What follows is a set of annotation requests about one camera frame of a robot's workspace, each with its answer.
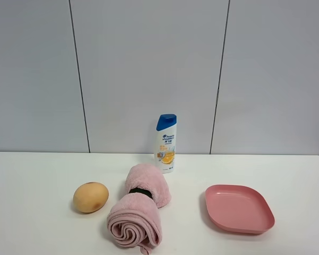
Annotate yellow orange mango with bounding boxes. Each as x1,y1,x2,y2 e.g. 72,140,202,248
72,182,109,214

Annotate white blue shampoo bottle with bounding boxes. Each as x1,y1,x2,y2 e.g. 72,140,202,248
154,114,177,173

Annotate black band on towel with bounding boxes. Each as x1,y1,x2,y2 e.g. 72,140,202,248
128,188,153,199

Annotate rolled pink towel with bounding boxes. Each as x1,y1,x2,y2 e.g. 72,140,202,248
107,164,171,254

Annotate pink plastic plate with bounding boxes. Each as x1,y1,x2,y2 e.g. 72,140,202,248
205,184,275,235

